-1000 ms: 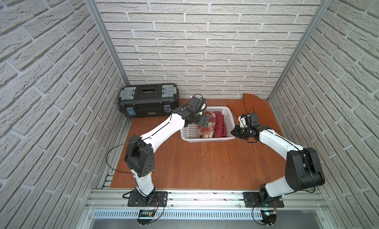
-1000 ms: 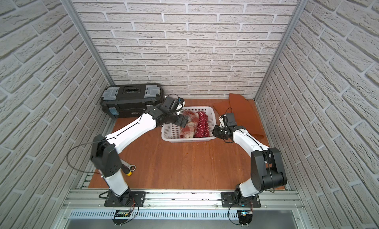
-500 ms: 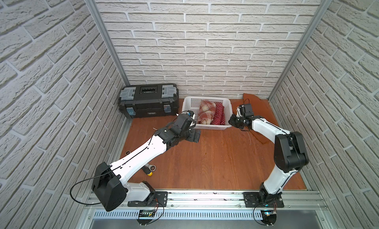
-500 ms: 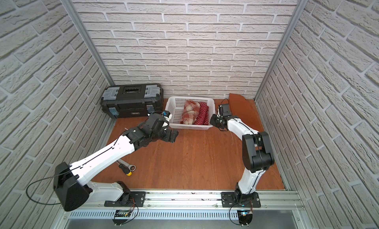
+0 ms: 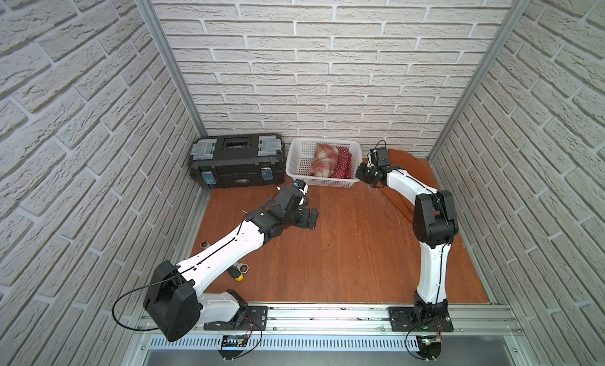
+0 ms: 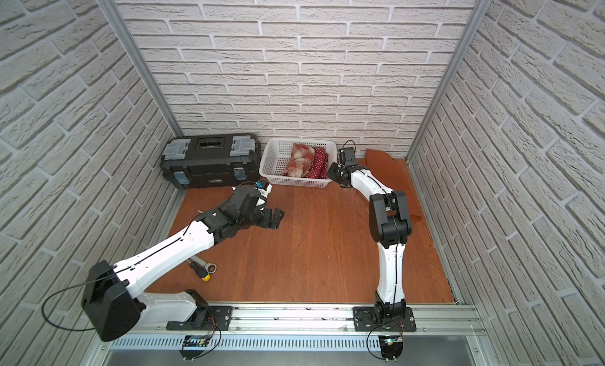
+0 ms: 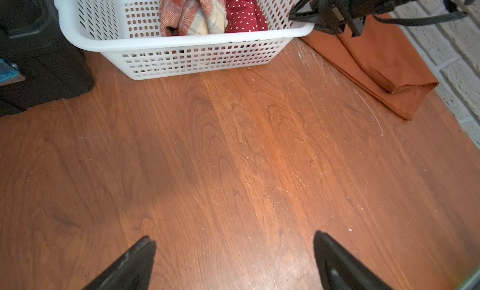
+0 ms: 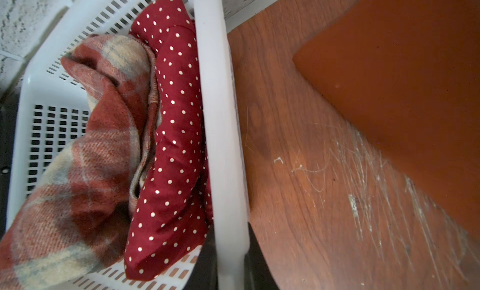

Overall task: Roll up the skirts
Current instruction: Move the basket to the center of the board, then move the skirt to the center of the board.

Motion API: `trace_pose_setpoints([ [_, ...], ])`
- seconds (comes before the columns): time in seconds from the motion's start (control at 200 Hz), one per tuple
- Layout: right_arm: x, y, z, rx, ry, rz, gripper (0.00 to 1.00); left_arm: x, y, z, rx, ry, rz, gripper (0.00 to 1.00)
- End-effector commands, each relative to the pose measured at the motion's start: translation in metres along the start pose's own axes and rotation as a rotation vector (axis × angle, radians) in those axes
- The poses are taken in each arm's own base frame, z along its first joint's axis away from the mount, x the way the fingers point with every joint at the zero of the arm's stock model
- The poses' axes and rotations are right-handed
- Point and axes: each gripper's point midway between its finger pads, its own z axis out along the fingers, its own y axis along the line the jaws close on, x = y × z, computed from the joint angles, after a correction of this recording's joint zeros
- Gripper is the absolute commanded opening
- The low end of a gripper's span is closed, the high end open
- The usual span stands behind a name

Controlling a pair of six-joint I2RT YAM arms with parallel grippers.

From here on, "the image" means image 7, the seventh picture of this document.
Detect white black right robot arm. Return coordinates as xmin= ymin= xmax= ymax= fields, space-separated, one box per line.
xmin=289 ymin=0 xmax=476 ymax=37

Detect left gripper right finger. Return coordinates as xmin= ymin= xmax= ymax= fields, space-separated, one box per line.
xmin=313 ymin=231 xmax=391 ymax=290

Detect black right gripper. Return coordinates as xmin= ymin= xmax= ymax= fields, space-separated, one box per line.
xmin=289 ymin=0 xmax=411 ymax=37

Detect red plaid skirt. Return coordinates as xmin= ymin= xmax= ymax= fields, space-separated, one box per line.
xmin=159 ymin=0 xmax=228 ymax=37

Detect black plastic toolbox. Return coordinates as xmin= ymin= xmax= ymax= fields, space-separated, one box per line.
xmin=1 ymin=0 xmax=95 ymax=116

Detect orange brown skirt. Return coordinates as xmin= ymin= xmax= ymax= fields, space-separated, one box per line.
xmin=303 ymin=15 xmax=439 ymax=121

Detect white plastic basket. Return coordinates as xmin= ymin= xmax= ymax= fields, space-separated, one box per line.
xmin=54 ymin=0 xmax=314 ymax=80

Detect red polka dot skirt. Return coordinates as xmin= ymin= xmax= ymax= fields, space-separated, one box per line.
xmin=225 ymin=0 xmax=268 ymax=33

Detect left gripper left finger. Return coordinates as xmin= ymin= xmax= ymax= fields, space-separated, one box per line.
xmin=84 ymin=236 xmax=156 ymax=290

